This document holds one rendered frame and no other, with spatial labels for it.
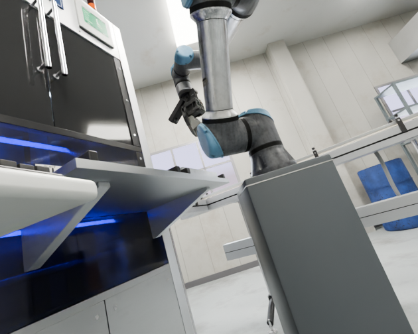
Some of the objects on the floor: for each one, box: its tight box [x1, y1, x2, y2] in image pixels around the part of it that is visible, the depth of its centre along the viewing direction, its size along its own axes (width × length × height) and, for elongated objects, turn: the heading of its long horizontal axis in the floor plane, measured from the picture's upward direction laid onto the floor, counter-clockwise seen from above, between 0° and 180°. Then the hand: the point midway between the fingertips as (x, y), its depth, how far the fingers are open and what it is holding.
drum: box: [357, 158, 418, 231], centre depth 303 cm, size 54×54×85 cm
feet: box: [267, 294, 278, 334], centre depth 159 cm, size 8×50×14 cm, turn 105°
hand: (194, 134), depth 100 cm, fingers closed
